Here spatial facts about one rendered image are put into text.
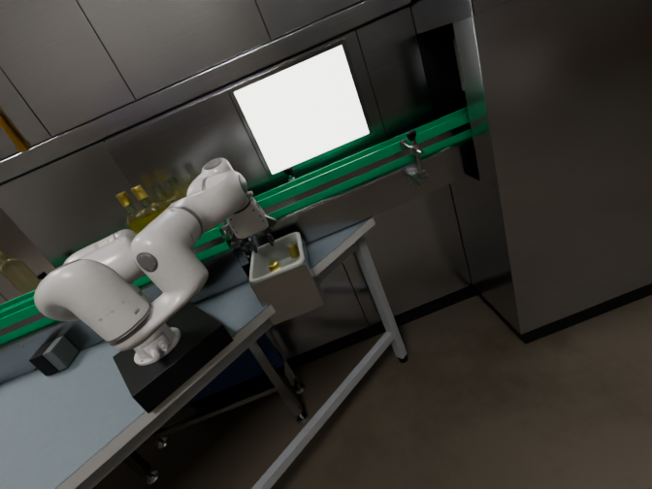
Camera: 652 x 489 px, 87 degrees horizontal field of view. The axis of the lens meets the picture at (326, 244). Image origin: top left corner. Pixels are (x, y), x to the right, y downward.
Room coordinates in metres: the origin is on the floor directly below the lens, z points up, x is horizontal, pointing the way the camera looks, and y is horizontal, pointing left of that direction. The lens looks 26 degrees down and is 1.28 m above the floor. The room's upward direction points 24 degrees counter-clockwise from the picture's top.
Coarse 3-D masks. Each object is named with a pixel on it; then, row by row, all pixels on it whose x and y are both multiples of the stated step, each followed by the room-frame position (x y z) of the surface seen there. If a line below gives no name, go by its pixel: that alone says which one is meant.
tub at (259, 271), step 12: (276, 240) 1.08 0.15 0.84; (288, 240) 1.07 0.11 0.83; (300, 240) 1.00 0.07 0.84; (252, 252) 1.06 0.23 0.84; (264, 252) 1.07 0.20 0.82; (276, 252) 1.07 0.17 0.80; (288, 252) 1.07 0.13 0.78; (300, 252) 0.91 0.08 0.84; (252, 264) 0.97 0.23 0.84; (264, 264) 1.06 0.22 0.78; (288, 264) 1.01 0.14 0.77; (300, 264) 0.87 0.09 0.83; (252, 276) 0.90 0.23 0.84; (264, 276) 0.87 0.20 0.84
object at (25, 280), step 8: (0, 248) 1.35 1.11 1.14; (0, 256) 1.33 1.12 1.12; (8, 256) 1.35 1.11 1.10; (8, 264) 1.32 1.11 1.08; (16, 264) 1.33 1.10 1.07; (24, 264) 1.37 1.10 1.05; (8, 272) 1.32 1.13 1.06; (16, 272) 1.32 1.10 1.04; (24, 272) 1.34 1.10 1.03; (32, 272) 1.37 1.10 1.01; (16, 280) 1.32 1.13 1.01; (24, 280) 1.32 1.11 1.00; (32, 280) 1.33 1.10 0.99; (40, 280) 1.37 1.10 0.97; (24, 288) 1.32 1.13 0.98; (32, 288) 1.32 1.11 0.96
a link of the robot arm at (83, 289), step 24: (72, 264) 0.52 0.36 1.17; (96, 264) 0.53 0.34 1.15; (48, 288) 0.50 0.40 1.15; (72, 288) 0.50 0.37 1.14; (96, 288) 0.50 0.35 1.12; (120, 288) 0.52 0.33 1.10; (48, 312) 0.52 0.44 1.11; (72, 312) 0.55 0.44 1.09; (96, 312) 0.49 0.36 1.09; (120, 312) 0.50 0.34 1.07; (144, 312) 0.52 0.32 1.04; (120, 336) 0.49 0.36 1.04
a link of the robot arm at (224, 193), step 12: (216, 180) 0.81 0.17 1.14; (228, 180) 0.77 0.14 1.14; (240, 180) 0.80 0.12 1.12; (204, 192) 0.72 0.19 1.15; (216, 192) 0.73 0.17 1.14; (228, 192) 0.74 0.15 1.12; (240, 192) 0.78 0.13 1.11; (180, 204) 0.68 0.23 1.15; (192, 204) 0.69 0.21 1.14; (204, 204) 0.70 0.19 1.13; (216, 204) 0.71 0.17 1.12; (228, 204) 0.73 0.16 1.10; (240, 204) 0.77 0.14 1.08; (204, 216) 0.69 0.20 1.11; (216, 216) 0.71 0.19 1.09; (228, 216) 0.74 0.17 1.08; (204, 228) 0.68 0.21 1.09
